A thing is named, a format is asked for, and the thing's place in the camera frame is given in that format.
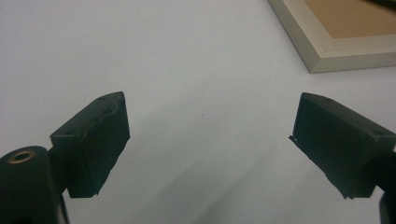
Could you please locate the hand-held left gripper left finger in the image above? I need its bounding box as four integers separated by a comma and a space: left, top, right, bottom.
49, 91, 131, 199

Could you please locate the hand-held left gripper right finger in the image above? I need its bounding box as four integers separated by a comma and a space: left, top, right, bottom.
289, 91, 396, 200

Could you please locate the pale wooden picture frame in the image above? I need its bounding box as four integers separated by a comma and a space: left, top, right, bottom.
266, 0, 396, 75

